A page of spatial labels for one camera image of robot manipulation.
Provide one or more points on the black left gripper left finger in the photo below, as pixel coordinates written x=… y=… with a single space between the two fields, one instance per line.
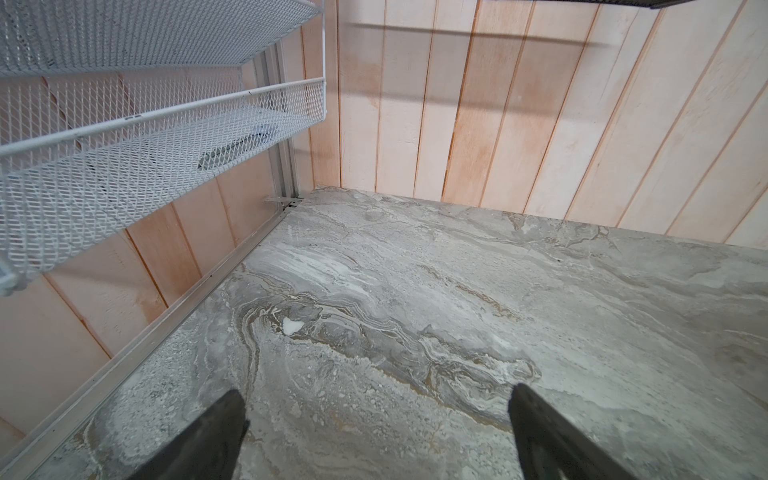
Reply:
x=207 y=449

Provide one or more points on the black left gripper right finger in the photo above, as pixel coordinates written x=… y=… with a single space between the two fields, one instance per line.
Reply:
x=550 y=447

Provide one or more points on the white wire mesh shelf rack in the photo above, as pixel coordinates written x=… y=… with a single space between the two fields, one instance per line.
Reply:
x=110 y=110

